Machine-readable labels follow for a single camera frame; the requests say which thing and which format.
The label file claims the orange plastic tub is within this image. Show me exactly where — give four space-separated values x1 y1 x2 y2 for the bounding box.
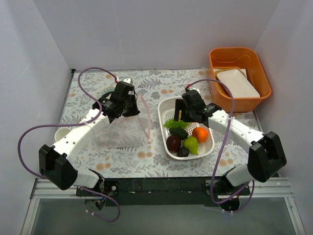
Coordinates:
207 47 271 112

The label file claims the dark green avocado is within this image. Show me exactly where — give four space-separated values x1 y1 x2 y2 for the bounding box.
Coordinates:
169 127 188 140

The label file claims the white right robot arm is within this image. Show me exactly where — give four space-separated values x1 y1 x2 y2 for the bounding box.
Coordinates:
181 90 287 195

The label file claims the white rectangular plate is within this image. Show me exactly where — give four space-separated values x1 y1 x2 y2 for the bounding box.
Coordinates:
213 68 260 98

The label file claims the white perforated plastic basket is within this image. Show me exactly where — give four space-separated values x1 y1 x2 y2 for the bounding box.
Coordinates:
157 97 215 160

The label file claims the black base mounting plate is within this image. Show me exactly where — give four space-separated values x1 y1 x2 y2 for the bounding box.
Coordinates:
75 176 251 208

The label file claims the green grape bunch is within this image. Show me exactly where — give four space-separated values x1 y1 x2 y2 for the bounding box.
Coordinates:
163 119 190 129

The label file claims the orange fruit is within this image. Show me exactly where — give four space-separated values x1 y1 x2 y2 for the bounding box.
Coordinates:
192 127 208 143

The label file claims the floral patterned table mat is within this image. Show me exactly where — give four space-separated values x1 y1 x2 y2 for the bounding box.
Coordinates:
61 69 247 178

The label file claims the clear zip top bag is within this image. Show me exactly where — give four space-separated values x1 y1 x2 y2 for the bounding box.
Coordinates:
91 95 152 148

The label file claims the green pear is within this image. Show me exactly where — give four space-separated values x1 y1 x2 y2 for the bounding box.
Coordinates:
182 136 199 155

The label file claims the white paper cup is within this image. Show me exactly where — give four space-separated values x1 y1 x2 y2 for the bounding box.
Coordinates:
54 127 70 142

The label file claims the patterned small bowl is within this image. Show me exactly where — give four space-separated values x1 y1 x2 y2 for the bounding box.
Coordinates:
101 89 114 98

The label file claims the dark purple plum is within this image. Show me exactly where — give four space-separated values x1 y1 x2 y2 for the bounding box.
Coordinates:
177 147 190 157

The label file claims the dark red apple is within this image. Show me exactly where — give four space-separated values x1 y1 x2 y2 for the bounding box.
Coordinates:
166 135 181 153

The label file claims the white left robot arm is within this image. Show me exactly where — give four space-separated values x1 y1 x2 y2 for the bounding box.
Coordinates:
39 79 140 196

